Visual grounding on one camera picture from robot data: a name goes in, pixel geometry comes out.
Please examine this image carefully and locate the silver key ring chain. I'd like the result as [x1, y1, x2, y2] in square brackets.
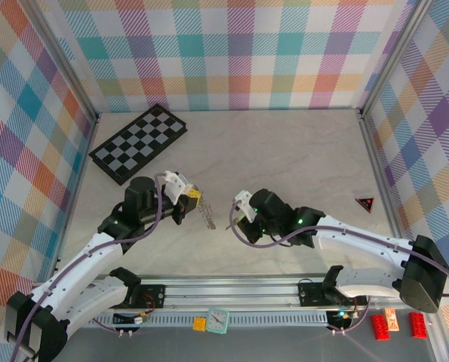
[198, 194, 217, 230]

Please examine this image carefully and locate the black and grey chessboard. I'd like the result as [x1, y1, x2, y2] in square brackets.
[88, 103, 189, 186]

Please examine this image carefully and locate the mint green alarm clock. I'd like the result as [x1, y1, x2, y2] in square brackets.
[205, 307, 231, 336]

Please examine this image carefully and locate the red and black triangle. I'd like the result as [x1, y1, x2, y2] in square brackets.
[355, 195, 376, 212]

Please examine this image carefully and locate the red toy brick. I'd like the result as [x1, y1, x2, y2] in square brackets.
[370, 314, 392, 341]
[408, 311, 429, 339]

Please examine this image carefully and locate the orange wooden block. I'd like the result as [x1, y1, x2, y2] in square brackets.
[383, 307, 401, 333]

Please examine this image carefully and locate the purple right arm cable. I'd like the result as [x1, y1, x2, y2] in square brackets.
[228, 199, 449, 335]

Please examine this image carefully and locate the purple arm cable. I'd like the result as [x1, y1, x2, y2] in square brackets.
[11, 171, 172, 362]
[228, 199, 449, 335]

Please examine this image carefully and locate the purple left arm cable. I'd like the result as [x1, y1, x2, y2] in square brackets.
[11, 171, 172, 362]

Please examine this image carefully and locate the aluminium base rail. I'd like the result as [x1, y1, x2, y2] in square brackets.
[23, 273, 442, 312]

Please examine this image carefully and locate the aluminium side rail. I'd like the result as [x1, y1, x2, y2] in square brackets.
[48, 111, 103, 282]
[357, 108, 414, 279]

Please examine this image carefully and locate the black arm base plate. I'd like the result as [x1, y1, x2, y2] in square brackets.
[297, 281, 368, 308]
[131, 284, 168, 309]

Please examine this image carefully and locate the grey slotted cable duct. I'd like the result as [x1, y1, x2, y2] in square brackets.
[72, 311, 331, 328]

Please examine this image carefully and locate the aluminium corner post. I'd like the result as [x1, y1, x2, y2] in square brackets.
[359, 0, 435, 120]
[22, 0, 99, 122]

